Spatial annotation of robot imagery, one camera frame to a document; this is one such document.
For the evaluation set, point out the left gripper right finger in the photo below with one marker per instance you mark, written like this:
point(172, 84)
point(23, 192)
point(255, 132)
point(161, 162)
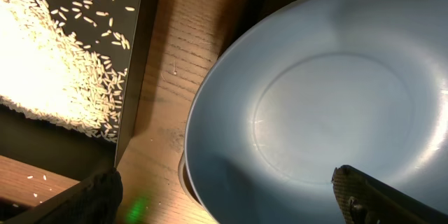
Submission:
point(363, 199)

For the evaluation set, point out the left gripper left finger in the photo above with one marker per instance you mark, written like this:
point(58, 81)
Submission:
point(94, 200)

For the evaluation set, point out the dark blue plate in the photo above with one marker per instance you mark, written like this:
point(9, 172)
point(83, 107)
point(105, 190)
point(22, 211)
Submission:
point(409, 37)

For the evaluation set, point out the pile of white rice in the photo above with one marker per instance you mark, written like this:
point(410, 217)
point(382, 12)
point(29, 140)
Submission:
point(65, 62)

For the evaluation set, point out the black waste tray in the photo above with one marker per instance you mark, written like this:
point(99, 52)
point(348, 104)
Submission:
point(71, 153)

